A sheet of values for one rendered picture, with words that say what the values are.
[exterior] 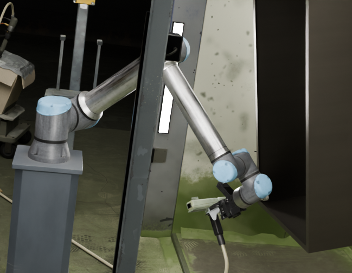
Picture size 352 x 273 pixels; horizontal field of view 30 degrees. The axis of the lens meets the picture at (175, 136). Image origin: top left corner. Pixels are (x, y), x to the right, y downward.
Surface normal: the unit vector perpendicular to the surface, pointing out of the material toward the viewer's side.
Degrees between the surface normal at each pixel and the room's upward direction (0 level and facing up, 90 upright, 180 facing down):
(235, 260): 0
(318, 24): 89
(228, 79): 90
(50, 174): 90
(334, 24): 89
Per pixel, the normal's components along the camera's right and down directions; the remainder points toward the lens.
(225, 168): -0.46, 0.22
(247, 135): 0.15, 0.26
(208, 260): 0.14, -0.96
